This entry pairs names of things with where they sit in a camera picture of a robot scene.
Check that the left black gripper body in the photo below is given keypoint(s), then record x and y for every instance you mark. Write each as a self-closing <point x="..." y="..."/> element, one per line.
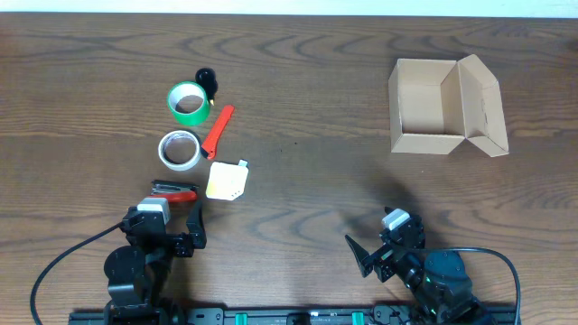
<point x="181" y="243"/>

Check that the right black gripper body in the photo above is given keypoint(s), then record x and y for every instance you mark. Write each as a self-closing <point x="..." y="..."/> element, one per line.
<point x="379" y="260"/>

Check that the red black stapler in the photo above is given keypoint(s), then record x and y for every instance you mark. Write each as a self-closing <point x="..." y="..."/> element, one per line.
<point x="174" y="192"/>

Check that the beige masking tape roll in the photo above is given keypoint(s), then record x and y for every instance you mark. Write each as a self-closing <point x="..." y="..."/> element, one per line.
<point x="179" y="135"/>

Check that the red utility knife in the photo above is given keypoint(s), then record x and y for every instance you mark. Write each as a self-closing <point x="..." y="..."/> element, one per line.
<point x="210" y="144"/>

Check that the brown cardboard box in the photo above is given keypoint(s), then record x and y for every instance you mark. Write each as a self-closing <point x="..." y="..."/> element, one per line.
<point x="434" y="105"/>

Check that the green tape roll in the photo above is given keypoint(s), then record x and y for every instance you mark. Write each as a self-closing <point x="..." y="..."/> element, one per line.
<point x="181" y="91"/>

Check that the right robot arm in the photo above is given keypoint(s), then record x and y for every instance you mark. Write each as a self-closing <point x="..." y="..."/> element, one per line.
<point x="438" y="281"/>

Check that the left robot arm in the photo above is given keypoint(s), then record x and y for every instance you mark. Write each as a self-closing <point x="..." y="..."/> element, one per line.
<point x="138" y="272"/>

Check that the yellow sticky note pad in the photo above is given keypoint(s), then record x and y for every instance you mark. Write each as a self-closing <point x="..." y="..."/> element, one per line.
<point x="227" y="181"/>

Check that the black mounting rail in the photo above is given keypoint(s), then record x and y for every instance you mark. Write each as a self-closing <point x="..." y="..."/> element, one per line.
<point x="379" y="314"/>

